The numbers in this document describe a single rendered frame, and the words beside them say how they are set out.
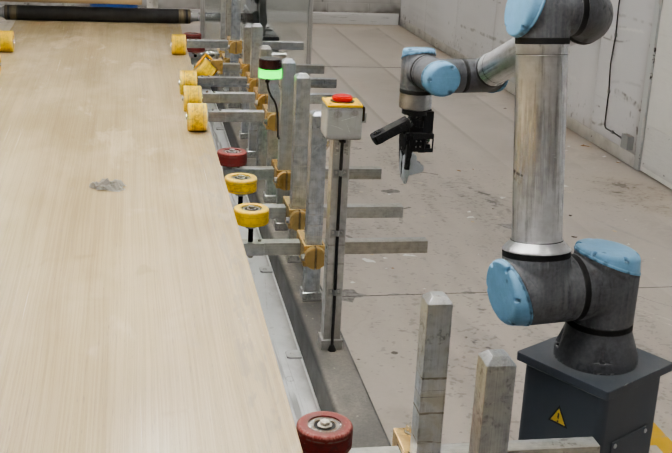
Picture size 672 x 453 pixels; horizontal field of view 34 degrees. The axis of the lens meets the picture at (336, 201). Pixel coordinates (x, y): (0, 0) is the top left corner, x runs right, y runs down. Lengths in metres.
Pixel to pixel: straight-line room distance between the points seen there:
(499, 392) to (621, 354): 1.31
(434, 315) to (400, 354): 2.49
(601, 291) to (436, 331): 1.03
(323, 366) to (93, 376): 0.63
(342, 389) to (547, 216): 0.60
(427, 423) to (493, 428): 0.28
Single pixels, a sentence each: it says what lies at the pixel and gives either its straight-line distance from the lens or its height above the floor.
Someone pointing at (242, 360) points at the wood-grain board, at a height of 0.90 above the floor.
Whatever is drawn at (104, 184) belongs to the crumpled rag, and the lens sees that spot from 2.67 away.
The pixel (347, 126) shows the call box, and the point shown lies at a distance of 2.14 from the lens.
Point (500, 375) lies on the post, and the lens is 1.27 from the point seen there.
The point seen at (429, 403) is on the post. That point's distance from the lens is 1.55.
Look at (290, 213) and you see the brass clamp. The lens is 2.72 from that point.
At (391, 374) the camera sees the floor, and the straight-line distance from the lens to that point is 3.83.
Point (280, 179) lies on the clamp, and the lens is 2.94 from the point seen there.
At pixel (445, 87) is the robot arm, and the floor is 1.12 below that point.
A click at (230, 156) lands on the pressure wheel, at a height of 0.90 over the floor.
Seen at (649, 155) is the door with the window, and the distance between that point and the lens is 6.64.
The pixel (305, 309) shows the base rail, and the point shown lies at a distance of 2.50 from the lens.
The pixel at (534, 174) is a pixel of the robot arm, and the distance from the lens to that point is 2.39.
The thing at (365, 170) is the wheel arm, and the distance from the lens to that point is 3.04.
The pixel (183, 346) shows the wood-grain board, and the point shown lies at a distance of 1.83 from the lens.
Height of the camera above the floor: 1.67
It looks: 17 degrees down
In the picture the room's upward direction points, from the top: 3 degrees clockwise
